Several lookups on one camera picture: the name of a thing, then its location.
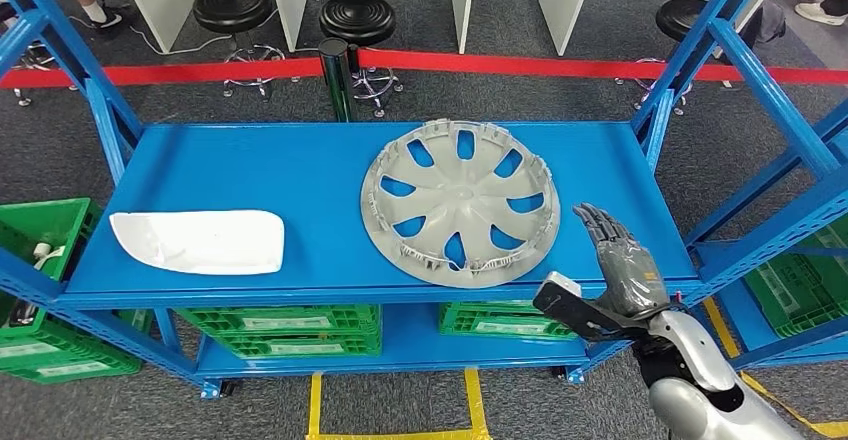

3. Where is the black chrome stanchion post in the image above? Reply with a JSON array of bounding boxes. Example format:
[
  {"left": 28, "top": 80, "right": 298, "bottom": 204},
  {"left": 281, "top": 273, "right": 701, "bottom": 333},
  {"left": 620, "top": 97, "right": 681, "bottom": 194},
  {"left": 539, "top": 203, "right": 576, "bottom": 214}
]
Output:
[{"left": 317, "top": 37, "right": 360, "bottom": 124}]

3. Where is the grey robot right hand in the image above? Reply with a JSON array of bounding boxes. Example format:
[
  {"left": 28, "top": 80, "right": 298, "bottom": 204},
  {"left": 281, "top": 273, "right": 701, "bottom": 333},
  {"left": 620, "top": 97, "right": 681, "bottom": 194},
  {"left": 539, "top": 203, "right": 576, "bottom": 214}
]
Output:
[{"left": 572, "top": 203, "right": 671, "bottom": 324}]

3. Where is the yellow floor tape line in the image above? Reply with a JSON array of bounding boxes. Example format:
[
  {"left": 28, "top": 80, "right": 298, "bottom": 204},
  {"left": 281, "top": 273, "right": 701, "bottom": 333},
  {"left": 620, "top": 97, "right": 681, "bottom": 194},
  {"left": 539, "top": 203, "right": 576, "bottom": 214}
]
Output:
[{"left": 702, "top": 296, "right": 848, "bottom": 440}]

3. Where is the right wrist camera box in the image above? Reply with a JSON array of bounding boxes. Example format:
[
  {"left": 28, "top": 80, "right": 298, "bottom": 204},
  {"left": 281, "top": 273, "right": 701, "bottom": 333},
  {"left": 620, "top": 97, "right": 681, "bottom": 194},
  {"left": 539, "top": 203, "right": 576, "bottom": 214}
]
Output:
[{"left": 532, "top": 271, "right": 601, "bottom": 343}]

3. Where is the small white part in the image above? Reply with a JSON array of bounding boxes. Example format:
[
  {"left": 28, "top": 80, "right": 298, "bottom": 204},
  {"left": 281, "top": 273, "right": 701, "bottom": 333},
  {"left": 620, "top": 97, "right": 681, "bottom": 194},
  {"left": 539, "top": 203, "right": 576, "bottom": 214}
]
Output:
[{"left": 31, "top": 241, "right": 69, "bottom": 273}]

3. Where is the black round stool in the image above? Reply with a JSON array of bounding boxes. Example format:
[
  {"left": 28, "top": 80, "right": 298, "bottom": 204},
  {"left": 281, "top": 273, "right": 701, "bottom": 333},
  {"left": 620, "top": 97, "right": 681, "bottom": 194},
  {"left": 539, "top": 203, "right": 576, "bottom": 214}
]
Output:
[
  {"left": 192, "top": 0, "right": 301, "bottom": 100},
  {"left": 319, "top": 0, "right": 405, "bottom": 119},
  {"left": 614, "top": 0, "right": 709, "bottom": 117}
]

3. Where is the blue metal shelf rack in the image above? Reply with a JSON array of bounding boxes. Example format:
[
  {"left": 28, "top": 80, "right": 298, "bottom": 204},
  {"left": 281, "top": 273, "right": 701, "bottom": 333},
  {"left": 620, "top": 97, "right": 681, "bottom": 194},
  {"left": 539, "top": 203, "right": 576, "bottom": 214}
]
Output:
[
  {"left": 0, "top": 0, "right": 848, "bottom": 400},
  {"left": 682, "top": 99, "right": 848, "bottom": 372}
]

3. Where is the chrome stool base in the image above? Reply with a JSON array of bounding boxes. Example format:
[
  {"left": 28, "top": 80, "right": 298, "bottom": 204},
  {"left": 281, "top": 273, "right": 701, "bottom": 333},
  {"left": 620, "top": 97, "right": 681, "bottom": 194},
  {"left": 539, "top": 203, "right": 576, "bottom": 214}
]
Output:
[{"left": 11, "top": 42, "right": 79, "bottom": 108}]

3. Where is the thin white floor cable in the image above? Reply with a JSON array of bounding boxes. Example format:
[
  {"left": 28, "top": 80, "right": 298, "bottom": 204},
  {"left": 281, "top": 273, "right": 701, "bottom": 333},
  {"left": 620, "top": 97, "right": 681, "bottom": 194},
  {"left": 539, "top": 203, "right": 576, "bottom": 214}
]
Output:
[{"left": 69, "top": 12, "right": 234, "bottom": 58}]

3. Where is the black round part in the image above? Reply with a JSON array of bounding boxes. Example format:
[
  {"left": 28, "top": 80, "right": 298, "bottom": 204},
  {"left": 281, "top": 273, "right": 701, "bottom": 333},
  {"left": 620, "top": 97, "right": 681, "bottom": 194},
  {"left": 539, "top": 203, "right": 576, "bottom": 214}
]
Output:
[{"left": 7, "top": 299, "right": 39, "bottom": 330}]

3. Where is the white plastic cover part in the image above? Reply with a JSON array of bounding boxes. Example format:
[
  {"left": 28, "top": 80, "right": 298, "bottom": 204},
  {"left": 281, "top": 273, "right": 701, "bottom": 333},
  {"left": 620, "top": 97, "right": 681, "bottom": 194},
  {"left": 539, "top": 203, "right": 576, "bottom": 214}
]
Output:
[{"left": 108, "top": 209, "right": 286, "bottom": 277}]

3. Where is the grey plastic wheel hubcap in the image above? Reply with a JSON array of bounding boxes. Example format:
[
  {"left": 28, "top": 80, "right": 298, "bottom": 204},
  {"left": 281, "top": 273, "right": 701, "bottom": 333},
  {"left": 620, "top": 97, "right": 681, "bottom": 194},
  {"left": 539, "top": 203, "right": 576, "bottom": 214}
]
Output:
[{"left": 359, "top": 118, "right": 562, "bottom": 290}]

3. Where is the open green plastic crate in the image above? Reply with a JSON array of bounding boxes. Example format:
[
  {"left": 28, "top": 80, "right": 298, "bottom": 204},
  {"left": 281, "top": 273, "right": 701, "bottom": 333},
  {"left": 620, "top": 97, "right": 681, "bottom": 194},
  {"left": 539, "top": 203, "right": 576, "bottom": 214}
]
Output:
[{"left": 0, "top": 198, "right": 155, "bottom": 359}]

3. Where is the yellow floor tape square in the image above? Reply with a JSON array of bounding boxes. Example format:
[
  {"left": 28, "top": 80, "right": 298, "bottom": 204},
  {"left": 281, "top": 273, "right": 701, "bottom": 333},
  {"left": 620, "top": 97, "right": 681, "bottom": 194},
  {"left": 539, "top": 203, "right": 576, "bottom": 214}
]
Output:
[{"left": 305, "top": 367, "right": 493, "bottom": 440}]

